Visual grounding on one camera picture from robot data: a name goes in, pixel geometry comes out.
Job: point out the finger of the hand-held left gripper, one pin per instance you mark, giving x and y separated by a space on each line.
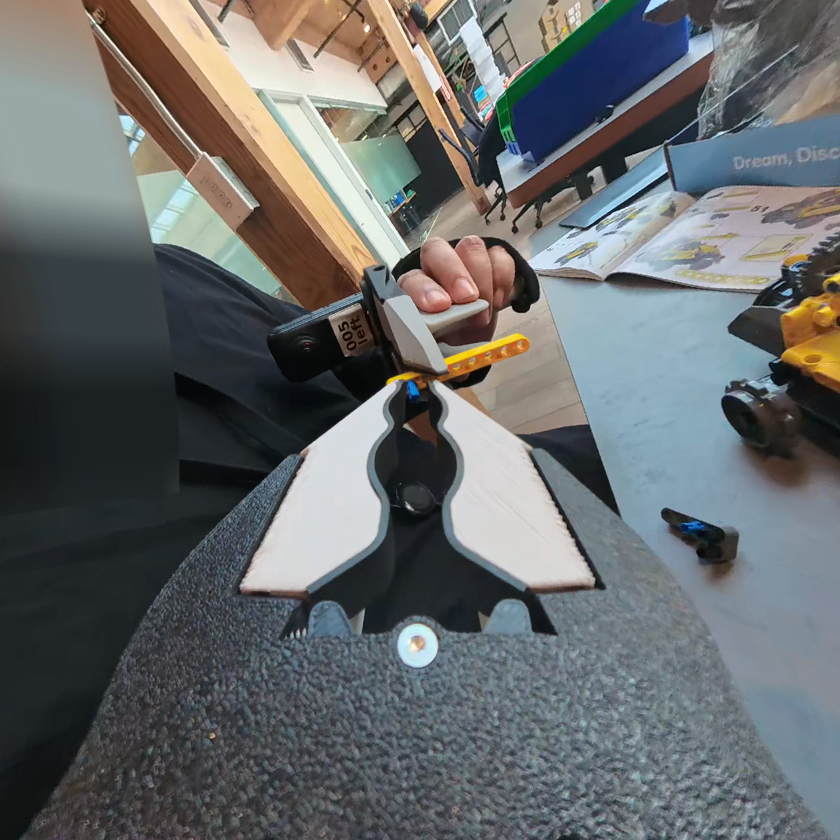
417 341

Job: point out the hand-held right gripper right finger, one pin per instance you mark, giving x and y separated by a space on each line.
512 512

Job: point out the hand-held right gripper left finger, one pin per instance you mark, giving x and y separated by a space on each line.
321 518

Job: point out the blue connector pin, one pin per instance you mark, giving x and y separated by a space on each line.
413 392

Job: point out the long yellow building beam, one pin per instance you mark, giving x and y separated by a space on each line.
485 354

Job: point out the grey connector with blue pin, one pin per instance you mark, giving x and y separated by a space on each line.
718 541

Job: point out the person's left hand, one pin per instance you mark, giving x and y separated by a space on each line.
459 269

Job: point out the person's black clothing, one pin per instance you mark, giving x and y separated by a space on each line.
229 367

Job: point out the black wristwatch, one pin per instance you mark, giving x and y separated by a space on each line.
415 499

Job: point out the thick wooden pillar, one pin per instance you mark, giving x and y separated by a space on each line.
262 170

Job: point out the black office chair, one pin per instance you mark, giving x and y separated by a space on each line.
492 164

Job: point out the dark flat board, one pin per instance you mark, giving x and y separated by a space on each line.
617 190

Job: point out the blue and green table cover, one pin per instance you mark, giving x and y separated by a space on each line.
590 85

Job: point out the open instruction booklet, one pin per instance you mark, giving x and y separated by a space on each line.
722 243

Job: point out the wooden table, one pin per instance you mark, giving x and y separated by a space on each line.
656 98

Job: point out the yellow toy construction vehicle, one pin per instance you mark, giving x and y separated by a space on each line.
810 328

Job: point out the clear plastic bag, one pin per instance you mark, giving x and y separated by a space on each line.
768 59

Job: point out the slim wooden post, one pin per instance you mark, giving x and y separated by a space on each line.
426 92

